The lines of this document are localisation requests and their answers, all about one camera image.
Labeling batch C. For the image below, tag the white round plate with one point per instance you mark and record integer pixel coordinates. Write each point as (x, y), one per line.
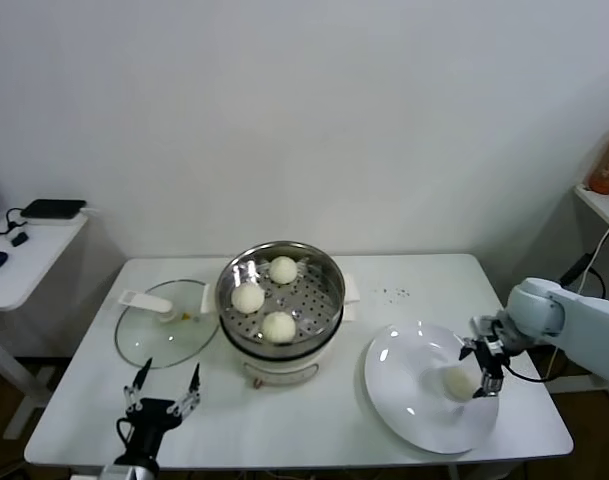
(409, 360)

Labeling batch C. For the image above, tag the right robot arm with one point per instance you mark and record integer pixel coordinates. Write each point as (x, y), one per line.
(584, 320)

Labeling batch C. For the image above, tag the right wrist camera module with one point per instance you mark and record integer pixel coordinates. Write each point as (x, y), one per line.
(491, 330)

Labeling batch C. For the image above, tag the scattered black specks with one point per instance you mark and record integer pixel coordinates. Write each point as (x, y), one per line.
(399, 292)

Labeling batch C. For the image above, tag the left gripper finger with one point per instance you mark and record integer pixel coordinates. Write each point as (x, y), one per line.
(190, 400)
(135, 395)

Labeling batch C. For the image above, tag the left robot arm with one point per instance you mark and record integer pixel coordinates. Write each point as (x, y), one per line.
(131, 474)

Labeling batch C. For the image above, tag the stainless steel steamer basket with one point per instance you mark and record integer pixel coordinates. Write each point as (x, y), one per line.
(314, 300)

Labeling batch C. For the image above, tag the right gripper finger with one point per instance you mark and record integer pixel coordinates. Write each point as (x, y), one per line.
(491, 386)
(469, 346)

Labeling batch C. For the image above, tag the cream electric cooker base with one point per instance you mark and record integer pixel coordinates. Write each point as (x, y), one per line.
(284, 372)

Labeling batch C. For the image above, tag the black flat box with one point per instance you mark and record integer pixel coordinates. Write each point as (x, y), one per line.
(51, 207)

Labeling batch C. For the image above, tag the small black adapter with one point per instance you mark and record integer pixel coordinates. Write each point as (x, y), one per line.
(18, 239)

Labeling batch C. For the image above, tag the white flat box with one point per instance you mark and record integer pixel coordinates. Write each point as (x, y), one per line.
(59, 222)

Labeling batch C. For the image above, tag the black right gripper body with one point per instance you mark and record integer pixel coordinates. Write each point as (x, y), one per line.
(491, 360)

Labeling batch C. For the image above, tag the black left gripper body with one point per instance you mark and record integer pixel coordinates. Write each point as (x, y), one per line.
(156, 414)

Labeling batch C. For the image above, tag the white steamed baozi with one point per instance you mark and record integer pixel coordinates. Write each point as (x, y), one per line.
(248, 299)
(459, 385)
(279, 327)
(283, 270)

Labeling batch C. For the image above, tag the white side desk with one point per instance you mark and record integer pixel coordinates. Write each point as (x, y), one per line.
(34, 270)

